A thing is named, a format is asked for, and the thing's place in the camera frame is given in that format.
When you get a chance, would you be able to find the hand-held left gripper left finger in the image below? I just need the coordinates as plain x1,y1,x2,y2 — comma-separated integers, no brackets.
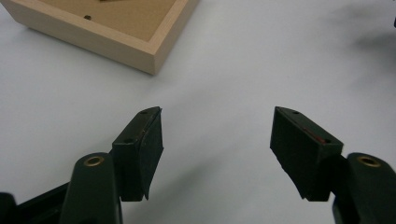
111,105,164,202

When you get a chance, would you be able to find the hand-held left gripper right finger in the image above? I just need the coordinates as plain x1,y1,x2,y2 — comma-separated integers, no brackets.
269,105,346,203

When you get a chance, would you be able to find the light wooden picture frame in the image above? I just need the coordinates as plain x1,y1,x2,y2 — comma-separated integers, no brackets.
0,0,201,76

